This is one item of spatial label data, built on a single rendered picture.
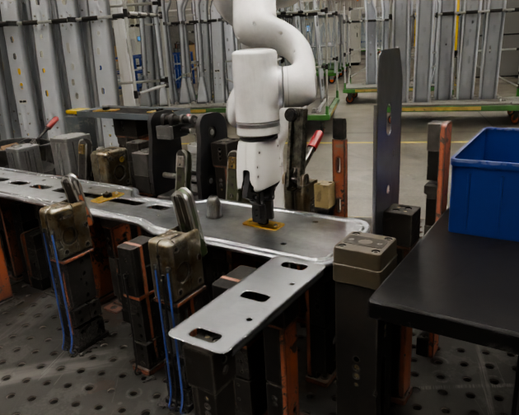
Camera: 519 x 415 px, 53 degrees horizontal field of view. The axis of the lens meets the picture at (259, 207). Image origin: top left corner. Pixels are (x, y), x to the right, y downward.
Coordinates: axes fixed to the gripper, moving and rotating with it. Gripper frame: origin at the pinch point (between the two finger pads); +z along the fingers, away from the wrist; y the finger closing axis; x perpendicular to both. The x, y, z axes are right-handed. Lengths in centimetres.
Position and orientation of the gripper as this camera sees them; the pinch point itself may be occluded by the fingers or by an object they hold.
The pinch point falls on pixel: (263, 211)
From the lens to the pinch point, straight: 106.7
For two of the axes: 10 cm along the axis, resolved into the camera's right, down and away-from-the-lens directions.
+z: 0.6, 9.5, 3.1
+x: 8.4, 1.3, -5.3
